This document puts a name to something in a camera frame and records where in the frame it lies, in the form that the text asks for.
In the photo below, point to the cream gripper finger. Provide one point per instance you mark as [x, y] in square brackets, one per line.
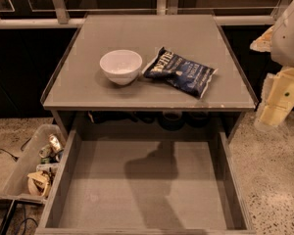
[263, 42]
[277, 100]

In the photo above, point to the blue chip bag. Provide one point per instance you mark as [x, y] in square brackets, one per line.
[188, 76]

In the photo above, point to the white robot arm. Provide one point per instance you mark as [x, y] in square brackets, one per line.
[282, 39]

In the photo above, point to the open grey top drawer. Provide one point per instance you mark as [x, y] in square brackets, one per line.
[146, 181]

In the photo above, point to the white bowl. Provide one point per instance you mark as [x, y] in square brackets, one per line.
[121, 66]

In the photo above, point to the crushed can upper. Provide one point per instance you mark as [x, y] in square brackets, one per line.
[55, 143]

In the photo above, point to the white plastic bottle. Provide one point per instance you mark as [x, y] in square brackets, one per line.
[50, 168]

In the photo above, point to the crushed green can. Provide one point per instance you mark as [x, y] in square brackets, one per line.
[45, 151]

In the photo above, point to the cream crumpled packaging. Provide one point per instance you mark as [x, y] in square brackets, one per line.
[39, 183]

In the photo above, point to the metal railing frame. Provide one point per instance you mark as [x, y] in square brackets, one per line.
[72, 13]

